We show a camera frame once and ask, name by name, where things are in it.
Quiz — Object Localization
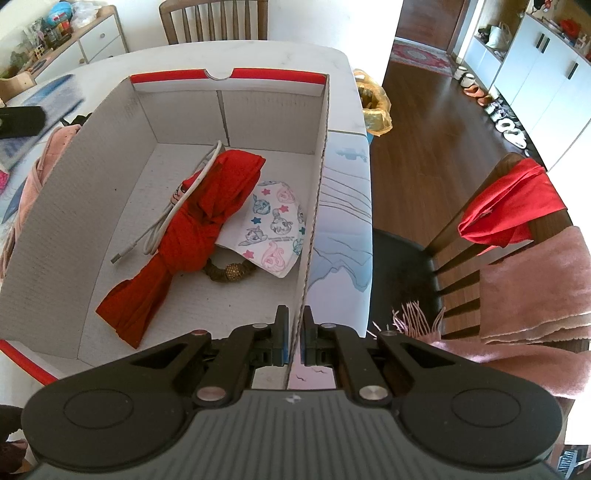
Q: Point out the white cabinet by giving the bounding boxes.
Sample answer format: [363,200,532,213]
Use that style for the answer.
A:
[462,11,591,171]

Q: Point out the red patterned rug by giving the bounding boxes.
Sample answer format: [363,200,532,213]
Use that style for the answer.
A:
[390,39,455,78]

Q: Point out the pink fleece jacket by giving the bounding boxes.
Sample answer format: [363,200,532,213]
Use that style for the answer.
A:
[0,124,84,278]

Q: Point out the wooden slatted chair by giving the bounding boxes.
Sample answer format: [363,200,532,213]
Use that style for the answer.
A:
[159,0,269,45]

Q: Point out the white handbag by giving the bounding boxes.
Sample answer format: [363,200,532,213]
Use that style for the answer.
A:
[486,23,512,51]

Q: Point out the wooden chair with black seat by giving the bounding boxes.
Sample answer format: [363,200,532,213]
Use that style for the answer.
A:
[369,152,583,416]

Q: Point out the white USB cable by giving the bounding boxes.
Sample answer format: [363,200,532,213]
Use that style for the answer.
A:
[111,141,223,266]

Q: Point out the row of shoes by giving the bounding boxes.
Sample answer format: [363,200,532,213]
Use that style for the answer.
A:
[455,67,529,149]

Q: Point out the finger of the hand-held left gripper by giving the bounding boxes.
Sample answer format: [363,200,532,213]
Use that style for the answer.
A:
[0,106,47,139]

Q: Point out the red knotted scarf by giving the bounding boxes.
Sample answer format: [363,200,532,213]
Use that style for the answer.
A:
[95,150,267,350]

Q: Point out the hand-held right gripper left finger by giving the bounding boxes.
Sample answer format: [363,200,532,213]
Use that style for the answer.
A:
[131,305,293,408]

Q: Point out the white cardboard box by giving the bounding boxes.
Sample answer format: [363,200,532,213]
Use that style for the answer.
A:
[0,68,332,391]

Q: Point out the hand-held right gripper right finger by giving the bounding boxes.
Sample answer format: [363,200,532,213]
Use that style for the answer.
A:
[299,305,445,405]

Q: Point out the dark cloth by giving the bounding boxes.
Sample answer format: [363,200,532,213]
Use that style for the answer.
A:
[0,404,28,467]

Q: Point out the cartoon printed face mask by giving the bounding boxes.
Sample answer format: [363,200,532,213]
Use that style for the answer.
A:
[217,181,308,279]

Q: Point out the red cloth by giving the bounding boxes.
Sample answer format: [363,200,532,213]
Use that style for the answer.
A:
[458,159,566,252]

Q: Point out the wooden door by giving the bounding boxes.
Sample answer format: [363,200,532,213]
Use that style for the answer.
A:
[396,0,472,52]

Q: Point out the pink fringed scarf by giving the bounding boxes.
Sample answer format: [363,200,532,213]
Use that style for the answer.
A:
[392,226,591,398]

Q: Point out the clear plastic bag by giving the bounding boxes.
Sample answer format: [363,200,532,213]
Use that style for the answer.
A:
[69,0,100,22]

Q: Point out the yellow plastic bag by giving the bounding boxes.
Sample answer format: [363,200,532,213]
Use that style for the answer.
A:
[353,69,393,137]

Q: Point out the wooden box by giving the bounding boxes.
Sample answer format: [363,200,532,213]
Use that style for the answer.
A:
[0,71,36,100]

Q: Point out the small globe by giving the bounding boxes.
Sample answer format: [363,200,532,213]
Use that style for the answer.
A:
[46,0,75,24]

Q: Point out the wooden sideboard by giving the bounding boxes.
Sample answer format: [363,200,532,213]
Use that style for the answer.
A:
[0,6,130,102]

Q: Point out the brown beaded bracelet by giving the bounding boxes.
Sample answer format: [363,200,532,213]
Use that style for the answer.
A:
[199,257,256,284]

